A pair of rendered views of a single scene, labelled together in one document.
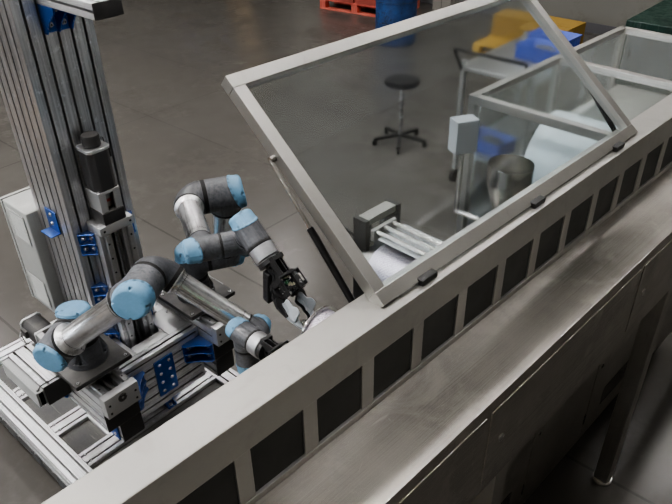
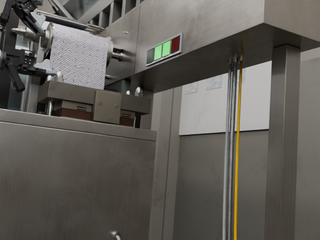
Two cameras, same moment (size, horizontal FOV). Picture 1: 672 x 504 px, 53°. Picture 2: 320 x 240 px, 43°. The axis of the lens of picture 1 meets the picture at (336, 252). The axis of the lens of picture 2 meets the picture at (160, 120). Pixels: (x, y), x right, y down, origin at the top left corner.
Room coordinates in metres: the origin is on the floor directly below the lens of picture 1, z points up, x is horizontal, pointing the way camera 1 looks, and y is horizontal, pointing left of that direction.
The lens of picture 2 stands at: (0.51, 1.48, 0.73)
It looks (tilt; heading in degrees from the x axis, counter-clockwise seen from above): 8 degrees up; 285
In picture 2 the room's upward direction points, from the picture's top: 5 degrees clockwise
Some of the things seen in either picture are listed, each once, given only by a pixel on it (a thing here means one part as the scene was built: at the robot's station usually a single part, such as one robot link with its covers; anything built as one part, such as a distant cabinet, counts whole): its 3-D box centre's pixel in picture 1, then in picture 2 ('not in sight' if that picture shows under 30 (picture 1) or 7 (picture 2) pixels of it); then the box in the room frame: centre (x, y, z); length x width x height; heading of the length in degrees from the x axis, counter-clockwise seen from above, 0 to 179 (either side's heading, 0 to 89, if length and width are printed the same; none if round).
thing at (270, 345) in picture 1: (278, 356); (17, 61); (1.45, 0.17, 1.12); 0.12 x 0.08 x 0.09; 45
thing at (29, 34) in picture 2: not in sight; (31, 34); (1.60, -0.11, 1.33); 0.06 x 0.06 x 0.06; 45
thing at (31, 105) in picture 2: not in sight; (30, 86); (1.46, 0.05, 1.05); 0.06 x 0.05 x 0.31; 45
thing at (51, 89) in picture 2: not in sight; (95, 100); (1.17, 0.06, 1.00); 0.40 x 0.16 x 0.06; 45
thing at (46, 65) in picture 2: not in sight; (46, 66); (1.36, 0.12, 1.12); 0.09 x 0.03 x 0.06; 36
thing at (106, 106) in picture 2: not in sight; (107, 107); (1.09, 0.12, 0.96); 0.10 x 0.03 x 0.11; 45
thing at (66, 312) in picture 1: (75, 321); not in sight; (1.79, 0.90, 0.98); 0.13 x 0.12 x 0.14; 171
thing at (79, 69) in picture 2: not in sight; (77, 75); (1.28, 0.01, 1.11); 0.23 x 0.01 x 0.18; 45
